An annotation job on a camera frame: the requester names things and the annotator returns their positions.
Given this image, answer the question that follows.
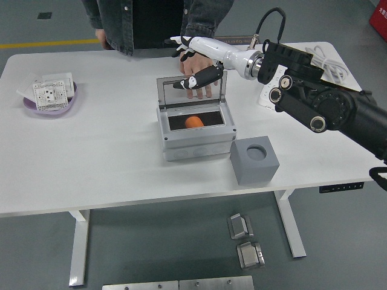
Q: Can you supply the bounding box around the orange cylinder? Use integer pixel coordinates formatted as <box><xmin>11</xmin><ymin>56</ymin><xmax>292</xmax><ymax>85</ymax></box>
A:
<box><xmin>184</xmin><ymin>116</ymin><xmax>204</xmax><ymax>129</ymax></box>

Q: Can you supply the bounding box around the white table leg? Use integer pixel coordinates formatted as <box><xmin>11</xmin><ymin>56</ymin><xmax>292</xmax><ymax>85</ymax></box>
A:
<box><xmin>68</xmin><ymin>209</ymin><xmax>91</xmax><ymax>287</ymax></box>
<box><xmin>274</xmin><ymin>189</ymin><xmax>307</xmax><ymax>259</ymax></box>

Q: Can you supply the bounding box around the grey electrical box clear lid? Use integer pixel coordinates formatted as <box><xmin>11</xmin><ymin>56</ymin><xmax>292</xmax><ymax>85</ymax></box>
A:
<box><xmin>156</xmin><ymin>68</ymin><xmax>239</xmax><ymax>162</ymax></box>

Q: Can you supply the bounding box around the small metal block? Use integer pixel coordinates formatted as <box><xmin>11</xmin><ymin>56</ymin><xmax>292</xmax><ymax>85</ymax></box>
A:
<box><xmin>226</xmin><ymin>213</ymin><xmax>255</xmax><ymax>240</ymax></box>
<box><xmin>236</xmin><ymin>241</ymin><xmax>266</xmax><ymax>270</ymax></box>

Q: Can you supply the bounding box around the white power cord with plug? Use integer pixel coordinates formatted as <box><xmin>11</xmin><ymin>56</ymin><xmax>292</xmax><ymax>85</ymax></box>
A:
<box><xmin>304</xmin><ymin>45</ymin><xmax>350</xmax><ymax>83</ymax></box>

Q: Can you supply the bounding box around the person's right hand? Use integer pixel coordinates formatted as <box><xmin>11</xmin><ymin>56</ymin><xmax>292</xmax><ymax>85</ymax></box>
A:
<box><xmin>95</xmin><ymin>28</ymin><xmax>109</xmax><ymax>51</ymax></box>

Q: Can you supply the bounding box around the grey metal plate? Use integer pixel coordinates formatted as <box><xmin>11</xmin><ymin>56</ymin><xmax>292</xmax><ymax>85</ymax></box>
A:
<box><xmin>102</xmin><ymin>280</ymin><xmax>180</xmax><ymax>290</ymax></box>

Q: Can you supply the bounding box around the purple shallow bowl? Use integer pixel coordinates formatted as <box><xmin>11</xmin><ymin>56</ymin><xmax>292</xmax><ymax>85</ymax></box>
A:
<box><xmin>23</xmin><ymin>80</ymin><xmax>80</xmax><ymax>115</ymax></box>

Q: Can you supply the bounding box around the person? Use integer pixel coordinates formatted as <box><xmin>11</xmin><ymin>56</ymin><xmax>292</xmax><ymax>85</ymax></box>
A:
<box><xmin>80</xmin><ymin>0</ymin><xmax>235</xmax><ymax>57</ymax></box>

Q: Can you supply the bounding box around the white power strip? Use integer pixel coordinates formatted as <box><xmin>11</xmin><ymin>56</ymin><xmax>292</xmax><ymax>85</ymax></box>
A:
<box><xmin>258</xmin><ymin>65</ymin><xmax>288</xmax><ymax>112</ymax></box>

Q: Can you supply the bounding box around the red box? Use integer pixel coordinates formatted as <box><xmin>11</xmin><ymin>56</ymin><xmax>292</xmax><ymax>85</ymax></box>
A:
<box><xmin>368</xmin><ymin>0</ymin><xmax>387</xmax><ymax>40</ymax></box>

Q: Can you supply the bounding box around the person's left hand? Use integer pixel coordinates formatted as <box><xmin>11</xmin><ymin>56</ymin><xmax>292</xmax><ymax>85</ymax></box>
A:
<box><xmin>180</xmin><ymin>51</ymin><xmax>221</xmax><ymax>100</ymax></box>

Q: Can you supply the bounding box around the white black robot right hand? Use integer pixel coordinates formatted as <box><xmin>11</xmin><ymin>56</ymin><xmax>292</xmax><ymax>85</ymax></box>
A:
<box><xmin>164</xmin><ymin>35</ymin><xmax>254</xmax><ymax>91</ymax></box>

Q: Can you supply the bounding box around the white wall socket panel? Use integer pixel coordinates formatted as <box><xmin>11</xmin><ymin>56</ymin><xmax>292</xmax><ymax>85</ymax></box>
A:
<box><xmin>32</xmin><ymin>81</ymin><xmax>69</xmax><ymax>109</ymax></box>

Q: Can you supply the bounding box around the grey cube with round hole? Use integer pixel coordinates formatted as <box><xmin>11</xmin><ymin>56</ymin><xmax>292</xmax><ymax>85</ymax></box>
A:
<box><xmin>230</xmin><ymin>135</ymin><xmax>281</xmax><ymax>186</ymax></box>

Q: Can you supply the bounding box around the white wall switch panel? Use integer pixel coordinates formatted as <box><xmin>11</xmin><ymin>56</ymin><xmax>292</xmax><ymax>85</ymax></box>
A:
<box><xmin>42</xmin><ymin>72</ymin><xmax>76</xmax><ymax>98</ymax></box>

